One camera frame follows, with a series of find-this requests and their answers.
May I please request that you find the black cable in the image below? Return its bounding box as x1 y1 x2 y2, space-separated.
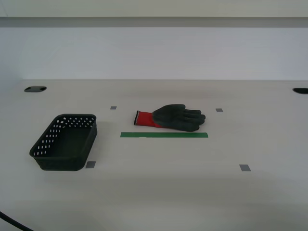
0 211 36 231

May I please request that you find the black perforated plastic basket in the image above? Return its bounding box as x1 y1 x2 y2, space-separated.
29 114 98 172

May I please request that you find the black and red work glove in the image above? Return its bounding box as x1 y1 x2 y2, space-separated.
133 103 206 132

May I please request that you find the green tape strip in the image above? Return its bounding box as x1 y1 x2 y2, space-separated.
120 132 208 139

